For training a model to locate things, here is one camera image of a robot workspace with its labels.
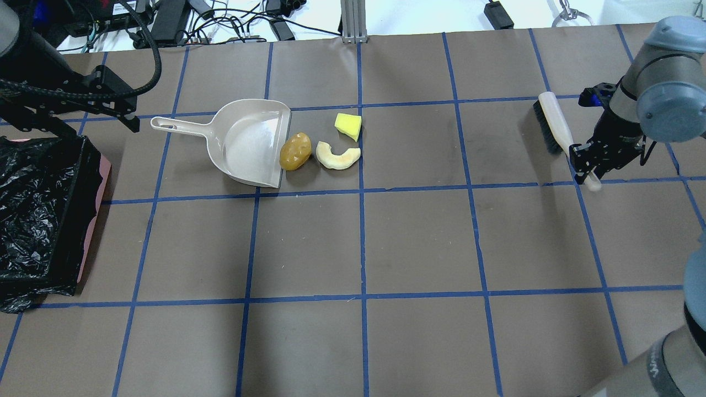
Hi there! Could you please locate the aluminium frame post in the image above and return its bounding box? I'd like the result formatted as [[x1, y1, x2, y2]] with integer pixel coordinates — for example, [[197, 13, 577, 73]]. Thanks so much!
[[340, 0, 368, 44]]

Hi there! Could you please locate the pale apple slice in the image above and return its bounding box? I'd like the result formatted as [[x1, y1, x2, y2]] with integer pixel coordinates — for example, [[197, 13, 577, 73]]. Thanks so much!
[[315, 141, 362, 170]]

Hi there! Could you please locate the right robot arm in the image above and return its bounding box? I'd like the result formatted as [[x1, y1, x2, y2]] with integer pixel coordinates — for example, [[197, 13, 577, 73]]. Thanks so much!
[[570, 16, 705, 396]]

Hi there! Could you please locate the beige plastic dustpan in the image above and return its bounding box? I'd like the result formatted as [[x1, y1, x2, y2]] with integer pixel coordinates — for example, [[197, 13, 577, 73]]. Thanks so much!
[[149, 99, 292, 189]]

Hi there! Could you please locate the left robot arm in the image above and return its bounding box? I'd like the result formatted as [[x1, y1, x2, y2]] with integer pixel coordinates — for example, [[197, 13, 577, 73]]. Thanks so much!
[[1, 2, 162, 138]]

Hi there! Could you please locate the black power brick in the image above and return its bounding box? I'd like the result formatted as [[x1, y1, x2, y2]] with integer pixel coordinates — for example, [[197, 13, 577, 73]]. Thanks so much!
[[151, 1, 191, 47]]

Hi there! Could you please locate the black power adapter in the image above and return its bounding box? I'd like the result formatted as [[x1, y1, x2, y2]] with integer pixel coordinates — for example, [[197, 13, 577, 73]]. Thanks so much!
[[483, 1, 515, 30]]

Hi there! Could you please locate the beige hand brush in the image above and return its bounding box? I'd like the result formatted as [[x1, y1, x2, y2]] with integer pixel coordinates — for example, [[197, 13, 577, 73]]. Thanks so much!
[[532, 91, 602, 192]]

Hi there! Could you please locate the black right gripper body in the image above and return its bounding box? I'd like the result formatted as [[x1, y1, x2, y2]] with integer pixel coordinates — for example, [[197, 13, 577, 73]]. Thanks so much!
[[585, 82, 651, 169]]

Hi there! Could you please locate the brown potato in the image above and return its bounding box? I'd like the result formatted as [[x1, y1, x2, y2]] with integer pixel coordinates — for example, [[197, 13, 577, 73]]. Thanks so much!
[[279, 132, 312, 171]]

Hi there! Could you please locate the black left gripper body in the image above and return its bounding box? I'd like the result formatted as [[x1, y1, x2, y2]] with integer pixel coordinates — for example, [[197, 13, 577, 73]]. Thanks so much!
[[2, 65, 131, 138]]

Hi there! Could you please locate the yellow sponge piece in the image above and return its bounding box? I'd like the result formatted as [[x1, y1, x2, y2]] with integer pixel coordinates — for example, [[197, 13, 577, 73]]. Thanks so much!
[[334, 112, 362, 142]]

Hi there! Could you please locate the pink bin with black bag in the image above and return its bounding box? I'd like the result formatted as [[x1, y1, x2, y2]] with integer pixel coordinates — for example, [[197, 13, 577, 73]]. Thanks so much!
[[1, 136, 104, 314]]

